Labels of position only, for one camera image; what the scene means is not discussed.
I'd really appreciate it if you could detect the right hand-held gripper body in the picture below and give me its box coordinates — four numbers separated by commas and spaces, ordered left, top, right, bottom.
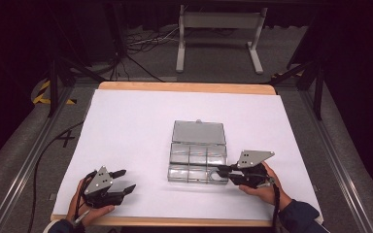
227, 150, 276, 189

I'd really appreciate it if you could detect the white paper sheet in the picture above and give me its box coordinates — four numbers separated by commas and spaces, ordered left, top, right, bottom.
51, 88, 324, 224

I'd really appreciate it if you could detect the person's left hand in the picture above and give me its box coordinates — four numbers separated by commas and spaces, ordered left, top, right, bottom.
66, 179, 117, 227

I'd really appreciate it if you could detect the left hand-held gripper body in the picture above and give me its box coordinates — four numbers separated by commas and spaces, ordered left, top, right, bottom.
82, 165, 126, 209

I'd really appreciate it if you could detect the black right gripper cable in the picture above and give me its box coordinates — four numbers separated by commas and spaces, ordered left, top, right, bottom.
269, 183, 282, 233

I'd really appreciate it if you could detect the wooden table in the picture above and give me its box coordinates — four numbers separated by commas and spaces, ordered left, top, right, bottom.
50, 81, 324, 228

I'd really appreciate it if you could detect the aluminium rail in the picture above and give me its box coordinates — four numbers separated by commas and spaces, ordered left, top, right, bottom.
299, 90, 373, 233
0, 85, 76, 233

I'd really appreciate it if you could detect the black metal stand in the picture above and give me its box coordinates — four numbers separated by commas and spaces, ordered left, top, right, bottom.
268, 59, 324, 121
47, 57, 107, 118

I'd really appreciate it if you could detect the white metal stand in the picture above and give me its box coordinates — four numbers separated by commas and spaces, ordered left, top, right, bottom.
175, 4, 269, 75

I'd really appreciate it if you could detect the person's right hand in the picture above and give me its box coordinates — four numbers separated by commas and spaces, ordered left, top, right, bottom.
238, 160, 293, 212

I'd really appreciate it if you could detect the clear plastic compartment box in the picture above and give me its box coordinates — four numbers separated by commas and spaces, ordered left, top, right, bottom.
167, 118, 229, 185

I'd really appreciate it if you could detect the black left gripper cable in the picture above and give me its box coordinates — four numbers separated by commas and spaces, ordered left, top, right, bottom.
73, 169, 99, 227

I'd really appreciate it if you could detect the yellow black floor tape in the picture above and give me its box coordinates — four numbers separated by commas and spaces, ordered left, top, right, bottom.
32, 80, 78, 106

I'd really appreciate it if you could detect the black floor cable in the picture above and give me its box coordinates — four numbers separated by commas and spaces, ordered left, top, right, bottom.
27, 119, 85, 233

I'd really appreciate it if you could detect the bundle of floor cables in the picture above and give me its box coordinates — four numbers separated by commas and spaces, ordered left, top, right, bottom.
124, 27, 181, 54

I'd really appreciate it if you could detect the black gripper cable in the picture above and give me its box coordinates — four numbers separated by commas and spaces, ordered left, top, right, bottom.
269, 183, 282, 233
73, 169, 99, 227

